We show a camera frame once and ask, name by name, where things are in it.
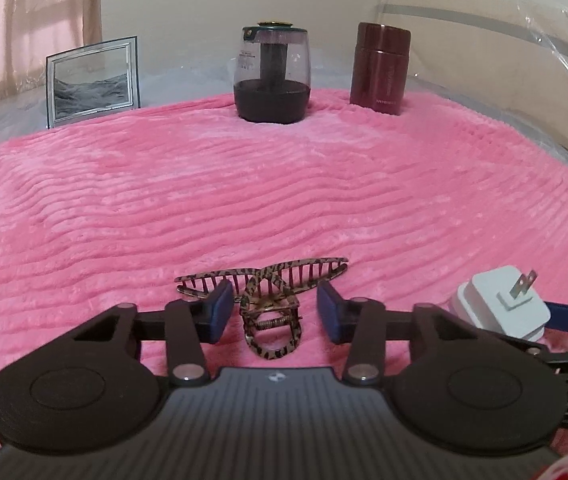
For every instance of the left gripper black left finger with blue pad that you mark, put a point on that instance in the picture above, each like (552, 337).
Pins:
(185, 326)

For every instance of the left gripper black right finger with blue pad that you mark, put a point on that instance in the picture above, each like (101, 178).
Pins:
(366, 325)

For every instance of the leopard print hair claw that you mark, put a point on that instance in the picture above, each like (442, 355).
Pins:
(268, 297)

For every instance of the white US plug charger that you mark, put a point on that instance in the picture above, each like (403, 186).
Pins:
(503, 300)

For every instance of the pink ribbed blanket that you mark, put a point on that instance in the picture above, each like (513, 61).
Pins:
(113, 210)

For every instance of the maroon cylindrical flask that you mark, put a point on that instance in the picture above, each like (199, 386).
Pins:
(381, 62)

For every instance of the glass teapot dark base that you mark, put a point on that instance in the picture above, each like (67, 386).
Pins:
(272, 76)

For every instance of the silver framed picture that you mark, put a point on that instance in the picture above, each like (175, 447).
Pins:
(92, 81)

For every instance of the clear plastic sheet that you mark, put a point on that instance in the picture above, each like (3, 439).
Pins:
(509, 55)

